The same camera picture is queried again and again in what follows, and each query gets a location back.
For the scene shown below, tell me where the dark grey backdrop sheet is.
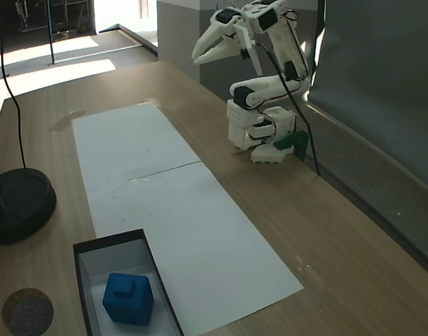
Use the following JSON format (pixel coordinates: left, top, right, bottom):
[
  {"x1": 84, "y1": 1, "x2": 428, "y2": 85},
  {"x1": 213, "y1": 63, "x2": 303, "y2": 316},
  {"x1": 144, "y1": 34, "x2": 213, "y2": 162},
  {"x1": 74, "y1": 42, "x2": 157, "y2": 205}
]
[{"x1": 308, "y1": 0, "x2": 428, "y2": 197}]

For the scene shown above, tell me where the black stand cable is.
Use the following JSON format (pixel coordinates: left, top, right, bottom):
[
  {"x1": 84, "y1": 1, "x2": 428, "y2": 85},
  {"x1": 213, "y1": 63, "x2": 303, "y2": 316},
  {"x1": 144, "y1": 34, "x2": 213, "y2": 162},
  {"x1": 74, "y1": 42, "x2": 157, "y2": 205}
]
[{"x1": 0, "y1": 0, "x2": 29, "y2": 172}]

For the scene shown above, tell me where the round table cable hole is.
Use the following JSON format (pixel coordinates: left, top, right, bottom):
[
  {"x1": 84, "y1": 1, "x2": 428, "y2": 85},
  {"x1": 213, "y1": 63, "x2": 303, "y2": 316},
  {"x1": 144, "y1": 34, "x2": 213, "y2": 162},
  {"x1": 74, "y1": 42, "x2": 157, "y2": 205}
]
[{"x1": 1, "y1": 287, "x2": 55, "y2": 336}]

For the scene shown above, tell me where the white paper sheet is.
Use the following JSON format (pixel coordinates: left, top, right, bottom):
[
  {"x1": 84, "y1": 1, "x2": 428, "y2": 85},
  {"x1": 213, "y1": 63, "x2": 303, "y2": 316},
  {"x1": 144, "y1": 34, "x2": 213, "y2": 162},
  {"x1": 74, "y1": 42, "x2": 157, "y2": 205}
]
[
  {"x1": 71, "y1": 104, "x2": 202, "y2": 183},
  {"x1": 83, "y1": 162, "x2": 305, "y2": 334}
]

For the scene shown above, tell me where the brown cardboard box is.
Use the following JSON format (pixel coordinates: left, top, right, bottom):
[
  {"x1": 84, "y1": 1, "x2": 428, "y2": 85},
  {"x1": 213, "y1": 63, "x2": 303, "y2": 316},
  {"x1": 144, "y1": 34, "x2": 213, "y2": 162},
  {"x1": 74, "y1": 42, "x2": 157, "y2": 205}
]
[{"x1": 72, "y1": 228, "x2": 185, "y2": 336}]

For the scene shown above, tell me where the thin black pole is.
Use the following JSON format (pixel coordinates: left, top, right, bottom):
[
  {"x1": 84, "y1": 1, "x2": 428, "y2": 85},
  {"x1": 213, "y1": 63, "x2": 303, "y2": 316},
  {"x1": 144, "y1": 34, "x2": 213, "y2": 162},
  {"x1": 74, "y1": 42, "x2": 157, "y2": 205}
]
[{"x1": 46, "y1": 0, "x2": 57, "y2": 67}]

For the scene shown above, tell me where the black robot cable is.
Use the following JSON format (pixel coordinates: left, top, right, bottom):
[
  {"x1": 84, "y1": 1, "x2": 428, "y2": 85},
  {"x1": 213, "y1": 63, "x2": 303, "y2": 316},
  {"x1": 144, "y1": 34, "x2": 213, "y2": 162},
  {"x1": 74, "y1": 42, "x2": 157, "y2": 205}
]
[{"x1": 254, "y1": 41, "x2": 322, "y2": 176}]

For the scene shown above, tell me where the blue cube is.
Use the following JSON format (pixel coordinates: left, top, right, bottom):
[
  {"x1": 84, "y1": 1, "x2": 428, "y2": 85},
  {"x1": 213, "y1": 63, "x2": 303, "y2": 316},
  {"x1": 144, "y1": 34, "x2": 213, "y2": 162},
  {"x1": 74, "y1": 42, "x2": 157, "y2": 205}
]
[{"x1": 102, "y1": 272, "x2": 155, "y2": 327}]

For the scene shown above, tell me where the green table clamp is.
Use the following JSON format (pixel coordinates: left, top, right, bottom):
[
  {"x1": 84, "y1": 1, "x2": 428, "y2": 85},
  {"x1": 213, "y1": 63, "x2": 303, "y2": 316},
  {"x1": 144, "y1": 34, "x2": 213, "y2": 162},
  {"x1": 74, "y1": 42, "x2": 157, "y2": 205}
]
[{"x1": 273, "y1": 129, "x2": 310, "y2": 162}]

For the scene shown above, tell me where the black round stand base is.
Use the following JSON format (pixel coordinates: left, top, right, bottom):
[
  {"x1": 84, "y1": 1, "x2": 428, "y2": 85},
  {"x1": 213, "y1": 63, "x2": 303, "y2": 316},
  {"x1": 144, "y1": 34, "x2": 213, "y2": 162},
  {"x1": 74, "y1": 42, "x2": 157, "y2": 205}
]
[{"x1": 0, "y1": 155, "x2": 57, "y2": 246}]

